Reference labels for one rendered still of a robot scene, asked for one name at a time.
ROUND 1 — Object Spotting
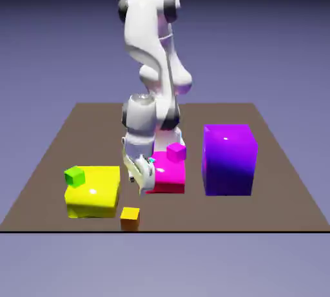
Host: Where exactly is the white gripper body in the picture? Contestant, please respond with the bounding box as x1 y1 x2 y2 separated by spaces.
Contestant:
122 146 156 196

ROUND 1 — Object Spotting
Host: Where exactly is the small magenta cube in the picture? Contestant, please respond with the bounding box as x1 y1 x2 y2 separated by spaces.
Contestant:
166 142 187 163

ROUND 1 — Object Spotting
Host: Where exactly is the small orange cube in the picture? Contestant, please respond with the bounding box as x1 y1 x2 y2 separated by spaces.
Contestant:
120 207 141 232

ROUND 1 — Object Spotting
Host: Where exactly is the small green cube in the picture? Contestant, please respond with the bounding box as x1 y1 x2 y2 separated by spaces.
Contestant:
63 165 86 189

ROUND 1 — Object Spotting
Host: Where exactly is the large magenta box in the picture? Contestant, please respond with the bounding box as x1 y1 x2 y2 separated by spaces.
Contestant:
144 150 186 195

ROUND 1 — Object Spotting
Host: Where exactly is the large yellow box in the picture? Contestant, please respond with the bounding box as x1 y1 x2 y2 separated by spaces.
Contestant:
63 165 121 219

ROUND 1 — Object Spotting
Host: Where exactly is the large purple box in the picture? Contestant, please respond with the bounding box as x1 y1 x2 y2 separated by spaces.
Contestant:
202 124 259 196

